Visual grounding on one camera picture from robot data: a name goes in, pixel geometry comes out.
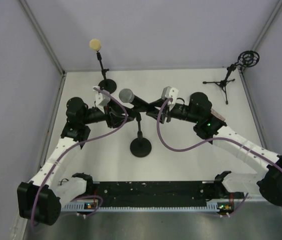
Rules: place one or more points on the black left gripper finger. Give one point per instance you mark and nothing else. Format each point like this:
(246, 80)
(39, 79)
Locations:
(118, 108)
(117, 119)

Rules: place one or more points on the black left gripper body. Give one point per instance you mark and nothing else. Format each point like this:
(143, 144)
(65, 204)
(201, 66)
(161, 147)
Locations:
(107, 112)

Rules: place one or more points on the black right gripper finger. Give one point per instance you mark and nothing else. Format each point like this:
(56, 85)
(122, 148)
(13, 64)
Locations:
(157, 103)
(154, 115)

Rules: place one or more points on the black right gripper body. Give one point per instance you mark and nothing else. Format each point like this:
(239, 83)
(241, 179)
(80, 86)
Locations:
(167, 113)

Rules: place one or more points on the glitter rhinestone microphone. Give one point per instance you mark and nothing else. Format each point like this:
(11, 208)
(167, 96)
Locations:
(217, 115)

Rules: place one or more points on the black tripod shock-mount stand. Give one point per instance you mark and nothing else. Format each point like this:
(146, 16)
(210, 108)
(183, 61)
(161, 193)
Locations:
(246, 59)

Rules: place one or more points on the grey microphone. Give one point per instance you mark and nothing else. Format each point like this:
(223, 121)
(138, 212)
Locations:
(127, 96)

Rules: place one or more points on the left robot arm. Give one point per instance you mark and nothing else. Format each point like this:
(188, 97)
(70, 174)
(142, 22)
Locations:
(43, 196)

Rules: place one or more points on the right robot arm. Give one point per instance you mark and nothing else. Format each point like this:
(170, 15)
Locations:
(267, 178)

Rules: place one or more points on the black round-base mic stand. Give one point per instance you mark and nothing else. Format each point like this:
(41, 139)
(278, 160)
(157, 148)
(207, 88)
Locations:
(105, 84)

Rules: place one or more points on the cream yellow microphone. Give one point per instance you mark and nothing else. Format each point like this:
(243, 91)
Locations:
(95, 44)

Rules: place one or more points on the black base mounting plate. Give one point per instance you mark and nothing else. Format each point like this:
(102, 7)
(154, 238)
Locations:
(148, 194)

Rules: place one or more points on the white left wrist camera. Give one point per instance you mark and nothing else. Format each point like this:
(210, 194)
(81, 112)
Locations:
(101, 98)

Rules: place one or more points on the aluminium frame rail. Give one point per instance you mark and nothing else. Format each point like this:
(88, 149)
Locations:
(220, 219)

